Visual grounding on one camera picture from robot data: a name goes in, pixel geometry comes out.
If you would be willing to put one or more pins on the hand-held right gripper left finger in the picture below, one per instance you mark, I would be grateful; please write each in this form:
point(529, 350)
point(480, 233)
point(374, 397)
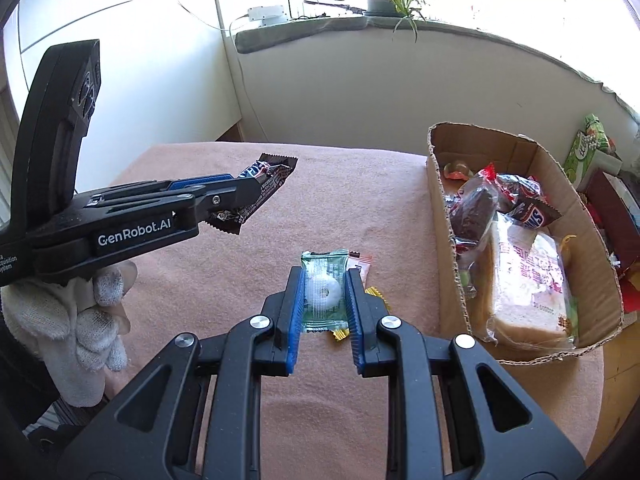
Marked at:
point(295, 310)

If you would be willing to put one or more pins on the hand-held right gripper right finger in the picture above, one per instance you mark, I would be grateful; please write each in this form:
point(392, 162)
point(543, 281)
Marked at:
point(355, 315)

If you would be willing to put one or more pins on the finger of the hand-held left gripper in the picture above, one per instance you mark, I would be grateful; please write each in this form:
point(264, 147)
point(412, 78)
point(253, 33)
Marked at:
point(225, 200)
point(200, 182)

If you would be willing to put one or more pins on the green clear mint packet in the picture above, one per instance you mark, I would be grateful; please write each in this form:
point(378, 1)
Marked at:
point(325, 287)

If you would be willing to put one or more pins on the small dark chocolate bar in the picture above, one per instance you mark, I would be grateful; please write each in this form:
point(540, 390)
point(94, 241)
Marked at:
point(272, 180)

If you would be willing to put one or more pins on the cardboard box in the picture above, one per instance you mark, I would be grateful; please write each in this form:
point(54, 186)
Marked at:
point(440, 185)

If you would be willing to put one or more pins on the large brown chocolate bar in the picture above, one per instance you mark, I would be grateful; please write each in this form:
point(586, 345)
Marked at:
point(532, 215)

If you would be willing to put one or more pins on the person's left hand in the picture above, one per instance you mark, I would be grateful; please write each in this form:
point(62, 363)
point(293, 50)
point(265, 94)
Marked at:
point(50, 320)

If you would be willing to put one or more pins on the yellow wrapped candy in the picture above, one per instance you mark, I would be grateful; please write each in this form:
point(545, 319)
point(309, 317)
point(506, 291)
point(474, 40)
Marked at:
point(339, 335)

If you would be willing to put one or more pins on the white and orange sachet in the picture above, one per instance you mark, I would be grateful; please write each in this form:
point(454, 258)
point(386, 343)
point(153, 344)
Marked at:
point(362, 265)

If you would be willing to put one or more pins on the white cabinet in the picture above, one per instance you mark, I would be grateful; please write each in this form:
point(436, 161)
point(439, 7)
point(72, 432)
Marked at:
point(150, 85)

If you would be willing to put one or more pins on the pink table cloth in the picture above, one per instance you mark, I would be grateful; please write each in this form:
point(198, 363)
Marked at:
point(350, 200)

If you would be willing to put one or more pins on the clear packet of dark dates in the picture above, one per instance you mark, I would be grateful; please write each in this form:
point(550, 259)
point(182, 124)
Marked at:
point(470, 215)

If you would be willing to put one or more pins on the bagged sliced bread loaf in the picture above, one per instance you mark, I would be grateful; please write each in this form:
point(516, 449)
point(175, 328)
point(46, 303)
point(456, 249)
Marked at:
point(525, 300)

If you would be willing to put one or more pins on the green and red candy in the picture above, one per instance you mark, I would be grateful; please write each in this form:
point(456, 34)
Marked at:
point(456, 171)

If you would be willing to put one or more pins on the white adapter box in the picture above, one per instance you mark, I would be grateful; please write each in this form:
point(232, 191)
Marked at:
point(267, 13)

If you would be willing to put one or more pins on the dark dry branch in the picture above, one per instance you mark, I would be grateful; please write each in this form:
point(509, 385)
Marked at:
point(330, 2)

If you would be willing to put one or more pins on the green tissue box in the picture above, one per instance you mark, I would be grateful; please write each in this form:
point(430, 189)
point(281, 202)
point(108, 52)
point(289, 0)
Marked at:
point(582, 155)

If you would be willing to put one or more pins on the dark red box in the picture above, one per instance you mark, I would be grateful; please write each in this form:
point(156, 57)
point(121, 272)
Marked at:
point(615, 210)

